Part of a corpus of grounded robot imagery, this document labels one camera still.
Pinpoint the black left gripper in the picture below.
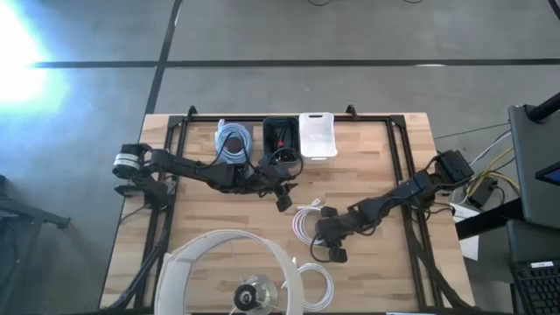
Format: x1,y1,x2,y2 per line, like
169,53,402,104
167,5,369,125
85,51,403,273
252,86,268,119
243,157,295,214

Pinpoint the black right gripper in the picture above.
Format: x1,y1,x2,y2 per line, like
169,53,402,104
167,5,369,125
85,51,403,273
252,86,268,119
314,206,352,264

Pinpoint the white braided HDMI cable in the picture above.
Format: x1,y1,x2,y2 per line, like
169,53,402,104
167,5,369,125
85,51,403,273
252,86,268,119
291,198,327,247
282,256,336,313

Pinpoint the light blue braided HDMI cable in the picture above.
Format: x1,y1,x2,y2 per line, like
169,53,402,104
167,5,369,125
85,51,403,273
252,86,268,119
213,119,256,166

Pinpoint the dark green plastic bin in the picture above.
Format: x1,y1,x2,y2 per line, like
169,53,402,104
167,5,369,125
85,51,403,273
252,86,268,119
261,115,304,170

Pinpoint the white plastic bin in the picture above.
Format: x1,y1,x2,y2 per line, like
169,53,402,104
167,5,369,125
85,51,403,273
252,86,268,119
298,112,339,165

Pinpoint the white round lampshade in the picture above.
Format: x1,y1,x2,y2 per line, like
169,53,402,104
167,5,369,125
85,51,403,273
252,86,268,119
153,228,306,315

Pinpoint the black power adapter box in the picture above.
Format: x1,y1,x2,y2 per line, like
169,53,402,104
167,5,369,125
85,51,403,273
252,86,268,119
466,177,499,207

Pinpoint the black computer keyboard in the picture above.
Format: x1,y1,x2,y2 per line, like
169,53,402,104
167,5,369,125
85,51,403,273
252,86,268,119
510,258,560,315

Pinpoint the black tripod stand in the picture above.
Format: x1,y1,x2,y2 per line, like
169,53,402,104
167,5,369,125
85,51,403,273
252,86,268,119
0,173,72,315

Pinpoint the black aluminium rig frame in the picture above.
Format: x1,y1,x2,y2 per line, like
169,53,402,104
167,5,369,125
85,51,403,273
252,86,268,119
104,104,472,314

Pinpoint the yellow cable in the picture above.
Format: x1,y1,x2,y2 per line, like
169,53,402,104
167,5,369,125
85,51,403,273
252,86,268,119
466,147,521,194

